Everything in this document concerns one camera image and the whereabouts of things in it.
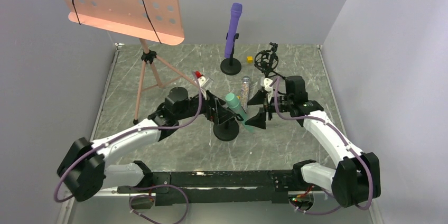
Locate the black round-base clip stand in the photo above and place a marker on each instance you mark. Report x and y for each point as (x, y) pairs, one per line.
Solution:
(229, 130)

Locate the aluminium table frame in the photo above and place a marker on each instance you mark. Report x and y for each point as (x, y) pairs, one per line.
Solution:
(66, 205)

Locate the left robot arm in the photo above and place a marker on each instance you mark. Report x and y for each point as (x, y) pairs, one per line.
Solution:
(89, 167)

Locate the black shock mount tripod stand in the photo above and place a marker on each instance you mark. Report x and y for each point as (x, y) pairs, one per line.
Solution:
(266, 61)

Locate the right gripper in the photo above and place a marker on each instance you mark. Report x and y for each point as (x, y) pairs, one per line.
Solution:
(267, 106)

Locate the mint green microphone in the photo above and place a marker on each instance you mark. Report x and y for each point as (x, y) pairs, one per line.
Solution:
(234, 104)

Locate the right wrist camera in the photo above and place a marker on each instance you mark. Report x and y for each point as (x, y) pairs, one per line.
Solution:
(267, 84)

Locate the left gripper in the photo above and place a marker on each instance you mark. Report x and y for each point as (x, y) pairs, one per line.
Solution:
(216, 110)

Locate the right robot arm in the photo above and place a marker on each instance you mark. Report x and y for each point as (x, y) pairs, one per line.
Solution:
(355, 180)

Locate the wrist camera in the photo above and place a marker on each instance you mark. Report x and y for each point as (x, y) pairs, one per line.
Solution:
(267, 84)
(205, 82)

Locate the purple microphone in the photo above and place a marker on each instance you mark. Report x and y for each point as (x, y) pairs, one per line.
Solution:
(235, 14)

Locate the black round-base clamp stand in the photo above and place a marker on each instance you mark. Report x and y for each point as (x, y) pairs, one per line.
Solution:
(231, 66)

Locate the pink perforated music stand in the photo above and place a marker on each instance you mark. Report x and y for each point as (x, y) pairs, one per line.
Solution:
(147, 20)

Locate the glitter silver microphone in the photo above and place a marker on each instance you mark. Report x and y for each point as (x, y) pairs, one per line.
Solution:
(245, 91)

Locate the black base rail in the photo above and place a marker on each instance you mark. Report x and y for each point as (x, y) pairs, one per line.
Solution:
(168, 188)

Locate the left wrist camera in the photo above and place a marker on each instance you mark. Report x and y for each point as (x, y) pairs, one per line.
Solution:
(205, 82)

